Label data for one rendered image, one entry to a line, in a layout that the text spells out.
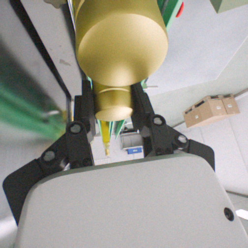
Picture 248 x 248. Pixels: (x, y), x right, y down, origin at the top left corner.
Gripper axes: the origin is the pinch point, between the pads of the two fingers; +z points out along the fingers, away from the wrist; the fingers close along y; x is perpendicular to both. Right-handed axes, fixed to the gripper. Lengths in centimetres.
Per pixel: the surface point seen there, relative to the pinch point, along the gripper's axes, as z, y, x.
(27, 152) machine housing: 3.4, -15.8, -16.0
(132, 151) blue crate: 148, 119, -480
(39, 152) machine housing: 4.8, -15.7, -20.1
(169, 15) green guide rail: 19.6, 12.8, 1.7
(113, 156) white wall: 157, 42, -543
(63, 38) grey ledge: 30.3, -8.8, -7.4
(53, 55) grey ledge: 31.8, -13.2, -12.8
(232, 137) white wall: 77, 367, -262
